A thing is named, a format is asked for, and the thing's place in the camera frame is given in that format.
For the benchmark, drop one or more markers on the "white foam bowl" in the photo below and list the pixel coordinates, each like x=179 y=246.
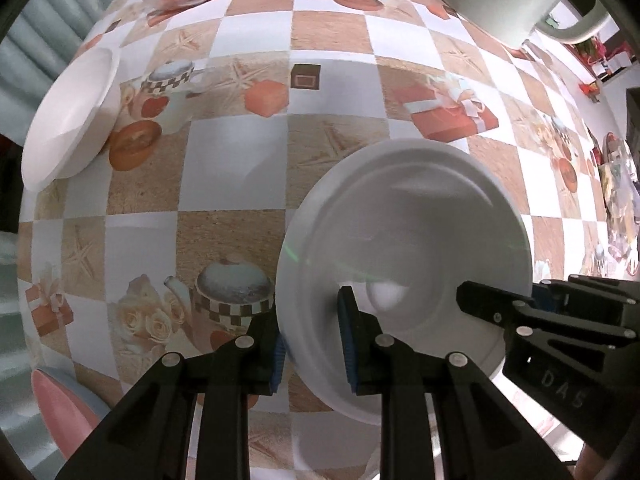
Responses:
x=73 y=120
x=403 y=223

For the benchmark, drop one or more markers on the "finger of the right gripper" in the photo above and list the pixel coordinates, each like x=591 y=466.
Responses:
x=588 y=289
x=608 y=324

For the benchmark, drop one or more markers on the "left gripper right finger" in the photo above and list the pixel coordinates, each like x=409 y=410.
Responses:
x=441 y=417

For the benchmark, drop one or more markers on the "clutter of packets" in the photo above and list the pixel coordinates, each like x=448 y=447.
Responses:
x=619 y=180

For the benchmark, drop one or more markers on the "teal curtain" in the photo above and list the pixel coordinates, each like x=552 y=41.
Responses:
x=38 y=40

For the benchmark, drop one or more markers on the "pink square plate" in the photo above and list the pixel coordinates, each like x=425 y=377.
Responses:
x=65 y=412

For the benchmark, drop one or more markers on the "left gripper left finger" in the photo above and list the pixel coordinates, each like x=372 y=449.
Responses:
x=147 y=434

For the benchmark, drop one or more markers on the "green square plate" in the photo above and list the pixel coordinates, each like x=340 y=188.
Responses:
x=85 y=396

